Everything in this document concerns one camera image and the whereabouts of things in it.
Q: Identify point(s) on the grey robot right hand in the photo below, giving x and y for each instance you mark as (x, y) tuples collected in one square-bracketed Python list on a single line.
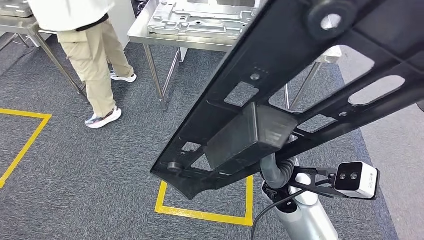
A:
[(271, 174)]

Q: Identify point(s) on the black plastic plate bracket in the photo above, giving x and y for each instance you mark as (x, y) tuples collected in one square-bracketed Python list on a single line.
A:
[(251, 145)]

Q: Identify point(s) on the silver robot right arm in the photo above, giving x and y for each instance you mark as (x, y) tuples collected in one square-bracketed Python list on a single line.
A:
[(308, 215)]

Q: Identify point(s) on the stainless steel workbench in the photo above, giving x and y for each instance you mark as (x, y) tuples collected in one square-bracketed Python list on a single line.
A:
[(145, 34)]

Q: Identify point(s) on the grey metal part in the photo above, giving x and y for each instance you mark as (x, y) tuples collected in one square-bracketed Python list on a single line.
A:
[(15, 8)]

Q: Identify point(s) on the stamped grey metal panel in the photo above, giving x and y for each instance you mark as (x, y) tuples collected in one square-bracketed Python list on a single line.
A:
[(198, 23)]

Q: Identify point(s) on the person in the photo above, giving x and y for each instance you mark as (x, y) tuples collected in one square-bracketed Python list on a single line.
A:
[(89, 56)]

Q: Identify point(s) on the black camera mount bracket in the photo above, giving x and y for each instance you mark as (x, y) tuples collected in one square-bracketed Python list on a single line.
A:
[(318, 191)]

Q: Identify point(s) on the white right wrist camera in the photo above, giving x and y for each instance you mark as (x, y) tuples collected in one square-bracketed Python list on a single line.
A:
[(357, 180)]

